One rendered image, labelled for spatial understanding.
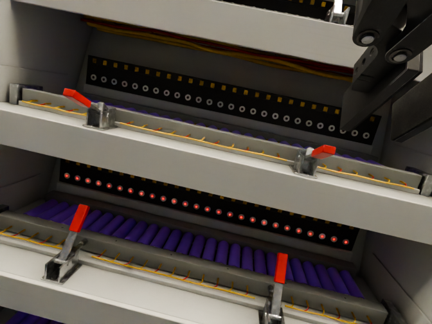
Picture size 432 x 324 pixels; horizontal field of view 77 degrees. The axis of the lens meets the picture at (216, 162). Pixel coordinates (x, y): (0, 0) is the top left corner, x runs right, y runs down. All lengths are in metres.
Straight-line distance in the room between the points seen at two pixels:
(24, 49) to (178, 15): 0.24
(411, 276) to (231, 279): 0.24
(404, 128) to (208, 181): 0.21
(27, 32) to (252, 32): 0.33
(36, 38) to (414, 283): 0.65
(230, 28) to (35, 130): 0.28
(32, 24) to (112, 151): 0.25
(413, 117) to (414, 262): 0.29
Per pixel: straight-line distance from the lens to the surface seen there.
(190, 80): 0.52
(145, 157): 0.34
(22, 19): 0.52
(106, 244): 0.43
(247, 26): 0.38
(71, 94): 0.32
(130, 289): 0.39
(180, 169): 0.33
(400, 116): 0.22
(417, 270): 0.47
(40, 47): 0.55
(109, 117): 0.38
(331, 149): 0.28
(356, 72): 0.18
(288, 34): 0.38
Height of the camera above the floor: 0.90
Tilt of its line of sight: 4 degrees up
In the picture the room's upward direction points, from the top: 13 degrees clockwise
